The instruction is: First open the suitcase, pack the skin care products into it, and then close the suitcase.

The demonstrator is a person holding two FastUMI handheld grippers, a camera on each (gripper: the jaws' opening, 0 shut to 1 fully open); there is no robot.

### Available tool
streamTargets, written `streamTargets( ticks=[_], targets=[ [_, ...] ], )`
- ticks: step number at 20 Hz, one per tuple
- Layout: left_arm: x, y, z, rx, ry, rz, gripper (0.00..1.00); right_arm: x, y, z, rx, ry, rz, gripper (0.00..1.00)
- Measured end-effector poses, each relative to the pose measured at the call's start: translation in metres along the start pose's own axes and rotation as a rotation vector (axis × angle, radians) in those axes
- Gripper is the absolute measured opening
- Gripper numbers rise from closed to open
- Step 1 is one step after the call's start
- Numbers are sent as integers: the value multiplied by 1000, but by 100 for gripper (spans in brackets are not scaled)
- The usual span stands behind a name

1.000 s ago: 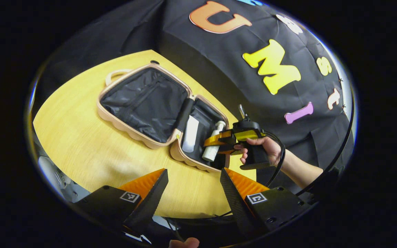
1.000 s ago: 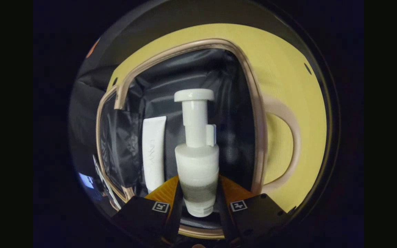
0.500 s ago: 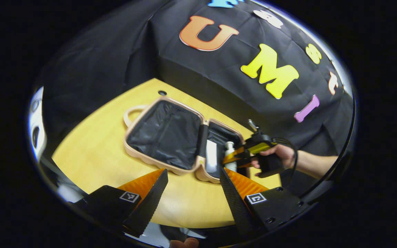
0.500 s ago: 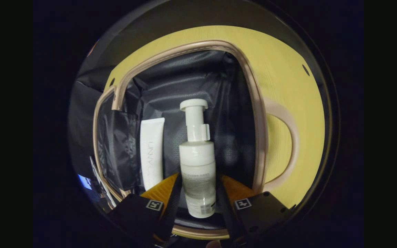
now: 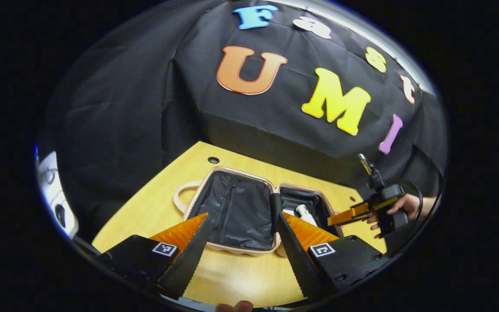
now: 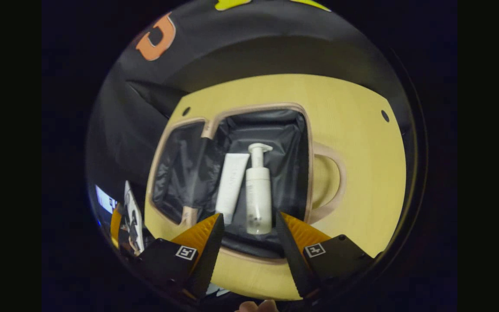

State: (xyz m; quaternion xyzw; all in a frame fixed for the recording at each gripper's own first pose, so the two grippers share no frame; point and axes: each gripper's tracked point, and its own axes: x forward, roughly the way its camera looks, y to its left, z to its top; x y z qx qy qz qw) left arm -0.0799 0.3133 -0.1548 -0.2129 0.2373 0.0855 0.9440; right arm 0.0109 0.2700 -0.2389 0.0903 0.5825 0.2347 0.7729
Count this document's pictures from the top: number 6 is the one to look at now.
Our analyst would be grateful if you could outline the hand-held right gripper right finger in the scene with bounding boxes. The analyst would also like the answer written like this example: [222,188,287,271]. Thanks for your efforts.
[275,211,376,299]

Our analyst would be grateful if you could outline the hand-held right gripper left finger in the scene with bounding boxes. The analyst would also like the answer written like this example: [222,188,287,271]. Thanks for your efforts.
[139,212,225,299]

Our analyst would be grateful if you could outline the white squeeze tube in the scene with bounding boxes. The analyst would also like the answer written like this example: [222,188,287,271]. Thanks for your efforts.
[215,153,250,225]

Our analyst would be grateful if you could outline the white pump bottle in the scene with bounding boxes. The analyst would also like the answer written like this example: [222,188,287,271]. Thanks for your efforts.
[245,143,273,235]

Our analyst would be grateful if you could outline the beige pink suitcase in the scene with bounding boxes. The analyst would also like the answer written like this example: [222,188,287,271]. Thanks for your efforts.
[146,103,347,265]

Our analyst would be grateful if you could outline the white printed sheet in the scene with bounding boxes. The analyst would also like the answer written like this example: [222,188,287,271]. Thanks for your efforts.
[123,181,145,253]

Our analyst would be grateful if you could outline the lit screen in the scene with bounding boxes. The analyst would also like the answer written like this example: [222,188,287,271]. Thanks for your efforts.
[96,185,118,215]

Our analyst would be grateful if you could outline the black backdrop cloth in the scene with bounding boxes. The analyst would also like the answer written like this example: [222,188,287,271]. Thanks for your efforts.
[87,0,415,204]

